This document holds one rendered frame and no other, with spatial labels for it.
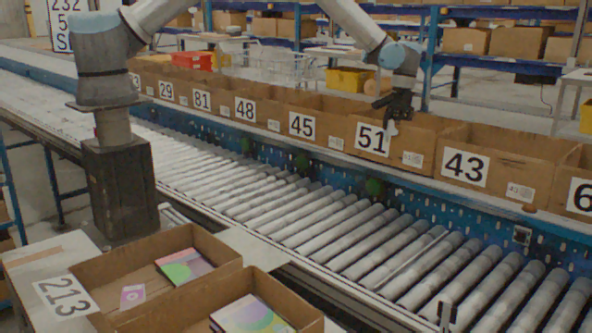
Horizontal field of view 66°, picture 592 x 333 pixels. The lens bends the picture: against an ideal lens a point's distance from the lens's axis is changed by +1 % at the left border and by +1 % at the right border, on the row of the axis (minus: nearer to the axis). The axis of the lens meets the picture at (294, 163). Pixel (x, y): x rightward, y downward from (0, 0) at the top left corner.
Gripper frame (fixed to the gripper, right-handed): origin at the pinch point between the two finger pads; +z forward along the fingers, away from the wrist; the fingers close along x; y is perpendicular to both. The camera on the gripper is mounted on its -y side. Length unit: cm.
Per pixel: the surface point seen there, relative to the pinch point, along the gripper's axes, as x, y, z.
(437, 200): 2.6, 24.5, 17.8
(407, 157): 0.6, 10.1, 5.1
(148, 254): -84, -24, 41
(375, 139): -0.1, -5.0, 1.1
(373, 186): -1.9, -0.5, 19.4
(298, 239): -41, -3, 36
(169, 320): -96, 7, 43
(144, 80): 2, -189, 1
